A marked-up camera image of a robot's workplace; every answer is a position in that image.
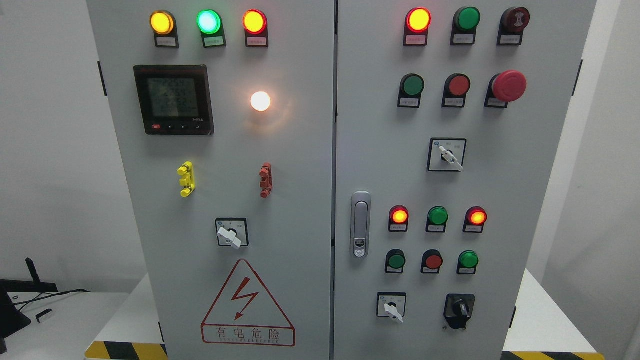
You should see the left door selector switch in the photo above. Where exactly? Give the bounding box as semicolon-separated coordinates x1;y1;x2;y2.
214;218;249;249

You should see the red lit indicator top right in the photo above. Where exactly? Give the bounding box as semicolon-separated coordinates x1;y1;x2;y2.
403;7;432;47

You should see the red terminal connector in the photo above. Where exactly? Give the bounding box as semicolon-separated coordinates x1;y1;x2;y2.
259;162;274;199

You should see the yellow indicator light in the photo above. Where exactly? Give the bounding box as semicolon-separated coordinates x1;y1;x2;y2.
150;10;179;49

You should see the white cabinet base platform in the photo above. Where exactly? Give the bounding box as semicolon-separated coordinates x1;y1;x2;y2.
84;271;604;360

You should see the black digital power meter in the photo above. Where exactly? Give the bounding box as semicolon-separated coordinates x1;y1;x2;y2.
134;64;215;136

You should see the dark red buzzer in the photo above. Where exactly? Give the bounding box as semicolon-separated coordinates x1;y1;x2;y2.
496;6;531;46

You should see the black cable on desk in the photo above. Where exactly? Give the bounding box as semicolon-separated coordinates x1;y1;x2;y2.
10;288;92;313

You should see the grey cabinet right door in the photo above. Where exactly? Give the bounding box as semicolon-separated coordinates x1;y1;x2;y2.
333;0;597;360

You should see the green indicator lower right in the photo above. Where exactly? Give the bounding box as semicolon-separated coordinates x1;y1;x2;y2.
456;250;480;275

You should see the green lit indicator light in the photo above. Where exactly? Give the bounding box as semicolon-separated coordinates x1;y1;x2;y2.
196;9;227;48

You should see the silver door latch handle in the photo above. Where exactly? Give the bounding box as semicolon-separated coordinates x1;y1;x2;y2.
350;191;371;258

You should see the black stand on desk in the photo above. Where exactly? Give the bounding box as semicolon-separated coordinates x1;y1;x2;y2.
0;257;58;293

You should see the red push button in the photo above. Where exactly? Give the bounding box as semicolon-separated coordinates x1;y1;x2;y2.
420;249;444;274
441;73;471;109

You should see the grey cabinet left door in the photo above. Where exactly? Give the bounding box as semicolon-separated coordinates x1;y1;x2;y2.
87;0;336;360

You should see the red push button lower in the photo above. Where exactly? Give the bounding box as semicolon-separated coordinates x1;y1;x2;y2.
420;249;444;274

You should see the grey cabinet door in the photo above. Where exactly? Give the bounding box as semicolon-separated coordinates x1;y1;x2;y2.
333;0;597;360
87;0;336;360

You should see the green indicator middle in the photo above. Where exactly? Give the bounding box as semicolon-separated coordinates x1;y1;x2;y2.
425;206;449;233

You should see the red emergency stop button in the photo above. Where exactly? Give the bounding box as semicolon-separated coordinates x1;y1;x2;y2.
484;70;528;109

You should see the green push button upper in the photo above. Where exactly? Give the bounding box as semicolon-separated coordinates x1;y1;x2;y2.
397;73;425;109

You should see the green push button lower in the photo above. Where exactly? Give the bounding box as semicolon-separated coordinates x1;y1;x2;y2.
384;249;406;274

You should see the red indicator middle right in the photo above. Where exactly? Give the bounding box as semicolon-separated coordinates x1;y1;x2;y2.
462;206;488;234

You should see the black device at left edge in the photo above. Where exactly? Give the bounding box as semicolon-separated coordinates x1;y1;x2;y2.
0;285;32;354

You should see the green push button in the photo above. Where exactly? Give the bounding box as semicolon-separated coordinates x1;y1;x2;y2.
397;73;425;109
384;249;406;274

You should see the red lit indicator middle left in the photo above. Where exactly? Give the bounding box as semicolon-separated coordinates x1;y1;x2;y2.
388;205;409;232

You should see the red high voltage warning sticker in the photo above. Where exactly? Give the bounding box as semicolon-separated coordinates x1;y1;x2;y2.
200;259;297;347

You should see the white glowing lamp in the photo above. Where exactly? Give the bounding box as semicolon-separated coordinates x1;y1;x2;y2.
250;91;272;112

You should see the green indicator top right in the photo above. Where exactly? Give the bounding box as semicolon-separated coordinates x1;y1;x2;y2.
450;6;482;46

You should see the red push button upper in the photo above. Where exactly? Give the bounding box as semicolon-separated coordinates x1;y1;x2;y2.
441;73;471;109

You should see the red lit indicator light left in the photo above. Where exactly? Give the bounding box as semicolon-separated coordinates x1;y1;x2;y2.
242;8;269;48

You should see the black rotary knob switch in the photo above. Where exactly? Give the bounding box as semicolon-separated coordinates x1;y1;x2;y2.
443;293;476;330

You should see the small black white adapter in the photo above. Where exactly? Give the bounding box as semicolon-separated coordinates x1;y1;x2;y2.
35;308;54;324

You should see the upper right selector switch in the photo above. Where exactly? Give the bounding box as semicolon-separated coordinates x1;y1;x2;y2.
427;137;467;173

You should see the lower white selector switch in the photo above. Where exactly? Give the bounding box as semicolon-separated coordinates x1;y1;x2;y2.
375;292;407;324

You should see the yellow terminal connector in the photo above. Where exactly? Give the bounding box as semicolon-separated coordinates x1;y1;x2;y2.
177;161;196;198

